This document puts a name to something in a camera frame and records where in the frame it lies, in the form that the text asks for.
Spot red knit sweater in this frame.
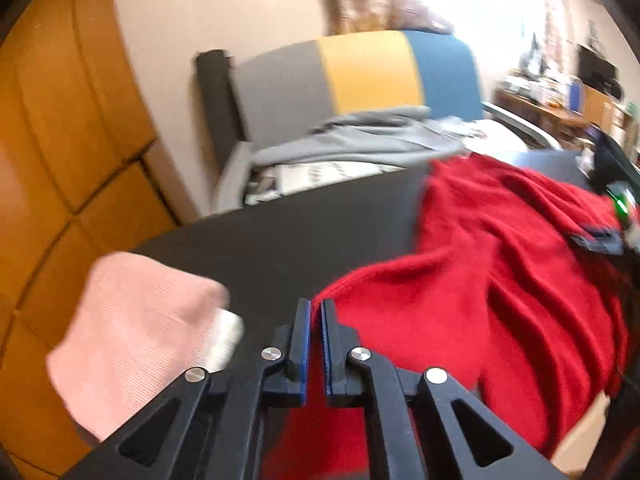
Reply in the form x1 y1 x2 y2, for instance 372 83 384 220
259 153 633 480

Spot wooden desk with clutter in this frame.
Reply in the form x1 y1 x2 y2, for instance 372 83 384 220
492 84 639 155

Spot blue container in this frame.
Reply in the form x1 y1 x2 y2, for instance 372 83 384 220
567 77 586 115

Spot grey yellow blue chair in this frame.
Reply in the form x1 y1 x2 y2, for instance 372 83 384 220
194 30 559 214

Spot black monitor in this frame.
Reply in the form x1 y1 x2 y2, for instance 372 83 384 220
576 46 622 99

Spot wooden panel wardrobe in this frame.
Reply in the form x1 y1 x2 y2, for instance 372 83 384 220
1 0 177 479

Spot grey clothes pile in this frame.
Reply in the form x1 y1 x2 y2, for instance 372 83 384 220
244 105 528 206

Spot pink folded knit garment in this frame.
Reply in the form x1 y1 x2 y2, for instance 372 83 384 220
46 252 231 441

